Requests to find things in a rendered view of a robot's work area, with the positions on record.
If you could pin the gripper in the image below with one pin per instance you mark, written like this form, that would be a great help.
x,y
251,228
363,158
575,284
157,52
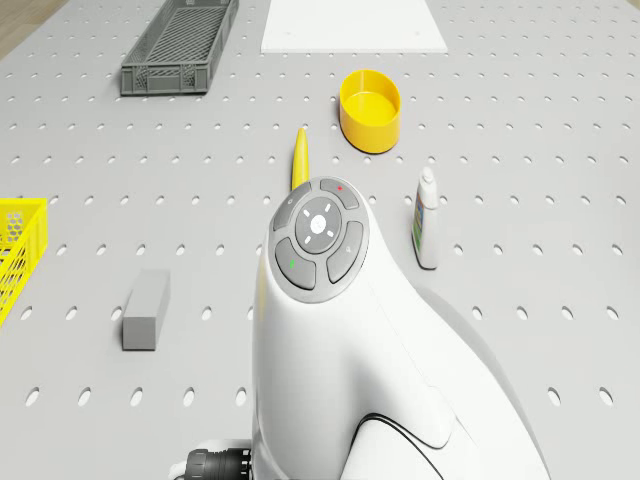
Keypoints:
x,y
215,462

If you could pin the small white bottle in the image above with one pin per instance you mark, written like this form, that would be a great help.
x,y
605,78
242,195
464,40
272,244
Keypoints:
x,y
427,235

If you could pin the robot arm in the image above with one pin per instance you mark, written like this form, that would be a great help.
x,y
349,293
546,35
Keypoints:
x,y
350,325

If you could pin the grey cube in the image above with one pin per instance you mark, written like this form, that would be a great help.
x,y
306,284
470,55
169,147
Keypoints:
x,y
145,310

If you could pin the yellow basket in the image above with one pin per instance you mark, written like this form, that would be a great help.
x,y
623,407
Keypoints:
x,y
20,250

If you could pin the banana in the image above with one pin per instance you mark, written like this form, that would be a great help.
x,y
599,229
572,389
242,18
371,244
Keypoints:
x,y
301,160

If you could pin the yellow bowl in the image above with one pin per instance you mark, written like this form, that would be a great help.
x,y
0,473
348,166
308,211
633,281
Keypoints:
x,y
371,125

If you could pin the dark grey basket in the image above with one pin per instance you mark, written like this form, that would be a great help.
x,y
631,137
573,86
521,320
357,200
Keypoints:
x,y
175,55

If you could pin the white board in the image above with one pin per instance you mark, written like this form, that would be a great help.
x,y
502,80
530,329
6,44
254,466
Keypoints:
x,y
350,27

